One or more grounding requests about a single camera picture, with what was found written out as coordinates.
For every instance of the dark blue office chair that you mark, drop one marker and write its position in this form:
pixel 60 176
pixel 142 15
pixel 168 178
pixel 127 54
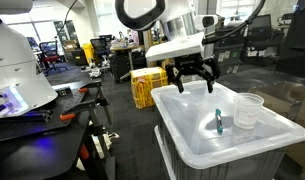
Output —
pixel 99 45

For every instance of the white wrist mounting plate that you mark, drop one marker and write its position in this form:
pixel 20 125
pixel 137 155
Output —
pixel 175 46

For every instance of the black shelf with labelled bins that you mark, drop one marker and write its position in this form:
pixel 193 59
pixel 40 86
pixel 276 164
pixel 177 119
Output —
pixel 225 66

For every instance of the brown cardboard box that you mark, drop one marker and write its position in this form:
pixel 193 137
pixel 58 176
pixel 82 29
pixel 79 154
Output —
pixel 282 96

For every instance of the clear plastic measuring cup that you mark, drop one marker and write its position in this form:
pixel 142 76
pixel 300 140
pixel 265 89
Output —
pixel 247 113

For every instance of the yellow plastic crate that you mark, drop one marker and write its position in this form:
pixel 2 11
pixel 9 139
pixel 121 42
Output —
pixel 147 88

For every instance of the black workbench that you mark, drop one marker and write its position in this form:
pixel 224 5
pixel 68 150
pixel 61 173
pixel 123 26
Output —
pixel 42 156

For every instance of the black partition panel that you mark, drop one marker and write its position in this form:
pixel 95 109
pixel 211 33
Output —
pixel 297 40

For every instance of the round wooden table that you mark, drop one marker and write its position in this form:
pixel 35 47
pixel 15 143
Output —
pixel 125 47

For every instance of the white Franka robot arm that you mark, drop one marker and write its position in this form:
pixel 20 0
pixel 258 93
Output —
pixel 178 20

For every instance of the red office chair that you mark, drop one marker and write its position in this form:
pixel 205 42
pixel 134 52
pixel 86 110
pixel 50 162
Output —
pixel 50 59

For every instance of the clear plastic storage box lid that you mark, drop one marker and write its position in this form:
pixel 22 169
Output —
pixel 192 133

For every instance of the black cabinet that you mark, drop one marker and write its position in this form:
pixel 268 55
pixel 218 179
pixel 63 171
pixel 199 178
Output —
pixel 79 56

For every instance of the yellow bin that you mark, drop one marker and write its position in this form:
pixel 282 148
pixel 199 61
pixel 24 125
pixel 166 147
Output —
pixel 88 51

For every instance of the grey storage box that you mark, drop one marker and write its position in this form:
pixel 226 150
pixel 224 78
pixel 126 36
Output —
pixel 225 170

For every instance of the white power strip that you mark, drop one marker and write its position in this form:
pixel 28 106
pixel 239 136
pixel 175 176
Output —
pixel 98 145

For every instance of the small white robot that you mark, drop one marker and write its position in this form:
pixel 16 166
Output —
pixel 96 71

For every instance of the small black labelled box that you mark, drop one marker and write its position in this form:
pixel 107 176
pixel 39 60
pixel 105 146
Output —
pixel 63 91

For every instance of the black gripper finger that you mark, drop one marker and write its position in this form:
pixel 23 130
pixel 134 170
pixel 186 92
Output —
pixel 212 71
pixel 175 73

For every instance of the teal capped marker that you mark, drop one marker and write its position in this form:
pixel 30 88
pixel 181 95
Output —
pixel 219 121

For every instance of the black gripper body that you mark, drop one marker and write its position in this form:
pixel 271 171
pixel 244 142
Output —
pixel 190 65

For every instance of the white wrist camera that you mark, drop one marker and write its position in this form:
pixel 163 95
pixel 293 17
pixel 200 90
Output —
pixel 207 21

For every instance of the black computer monitor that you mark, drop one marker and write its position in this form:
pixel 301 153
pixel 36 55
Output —
pixel 260 23

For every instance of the black equipment case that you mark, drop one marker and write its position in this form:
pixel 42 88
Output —
pixel 120 66

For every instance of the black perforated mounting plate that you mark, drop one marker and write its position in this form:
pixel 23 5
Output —
pixel 72 100

